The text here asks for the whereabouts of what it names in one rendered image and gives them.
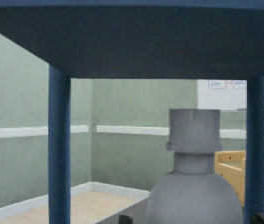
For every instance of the small wooden crate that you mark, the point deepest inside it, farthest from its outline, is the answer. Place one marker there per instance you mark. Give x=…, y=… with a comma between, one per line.
x=234, y=176

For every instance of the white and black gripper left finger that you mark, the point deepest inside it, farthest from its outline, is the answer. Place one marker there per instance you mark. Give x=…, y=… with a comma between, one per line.
x=124, y=219

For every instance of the blue shelving unit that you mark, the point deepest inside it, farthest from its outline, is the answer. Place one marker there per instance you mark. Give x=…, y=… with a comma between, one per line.
x=141, y=39

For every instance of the grey bottle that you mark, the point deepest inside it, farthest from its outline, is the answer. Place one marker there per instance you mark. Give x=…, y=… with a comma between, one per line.
x=193, y=193

